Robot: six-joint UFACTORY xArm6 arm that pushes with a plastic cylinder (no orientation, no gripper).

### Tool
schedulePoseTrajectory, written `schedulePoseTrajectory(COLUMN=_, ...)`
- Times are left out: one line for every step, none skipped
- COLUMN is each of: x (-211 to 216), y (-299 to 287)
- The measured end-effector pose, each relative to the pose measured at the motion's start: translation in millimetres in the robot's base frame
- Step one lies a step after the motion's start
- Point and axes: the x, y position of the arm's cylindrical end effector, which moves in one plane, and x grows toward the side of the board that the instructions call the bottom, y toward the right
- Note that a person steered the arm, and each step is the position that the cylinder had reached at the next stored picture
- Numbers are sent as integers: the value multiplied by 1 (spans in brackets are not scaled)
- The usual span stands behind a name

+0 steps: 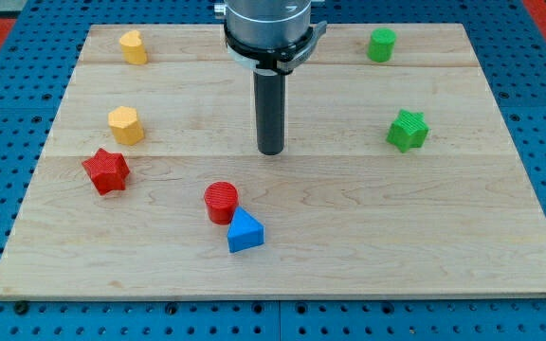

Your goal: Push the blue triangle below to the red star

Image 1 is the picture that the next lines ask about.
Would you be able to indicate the red cylinder block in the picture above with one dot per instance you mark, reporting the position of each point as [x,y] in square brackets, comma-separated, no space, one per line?
[221,199]

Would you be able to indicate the yellow hexagon block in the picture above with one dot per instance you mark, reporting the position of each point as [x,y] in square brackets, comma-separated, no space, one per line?
[125,125]

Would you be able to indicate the green star block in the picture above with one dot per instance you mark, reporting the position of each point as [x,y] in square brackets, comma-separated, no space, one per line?
[409,130]

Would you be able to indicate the blue triangle block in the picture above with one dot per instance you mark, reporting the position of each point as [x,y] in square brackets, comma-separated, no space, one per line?
[244,231]

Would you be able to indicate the green cylinder block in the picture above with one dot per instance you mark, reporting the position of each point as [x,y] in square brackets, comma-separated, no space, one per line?
[381,45]

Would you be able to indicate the red star block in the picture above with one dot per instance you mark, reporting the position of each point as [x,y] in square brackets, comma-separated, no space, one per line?
[107,171]

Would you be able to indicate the wooden board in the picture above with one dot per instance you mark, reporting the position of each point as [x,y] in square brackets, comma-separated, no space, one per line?
[346,215]

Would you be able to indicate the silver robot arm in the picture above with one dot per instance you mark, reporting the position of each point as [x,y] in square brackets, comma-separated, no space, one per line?
[271,38]

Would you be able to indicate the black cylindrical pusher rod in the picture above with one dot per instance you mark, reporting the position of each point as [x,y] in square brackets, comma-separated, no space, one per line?
[269,95]

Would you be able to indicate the yellow heart block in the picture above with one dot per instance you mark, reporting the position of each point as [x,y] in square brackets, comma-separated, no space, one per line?
[132,48]

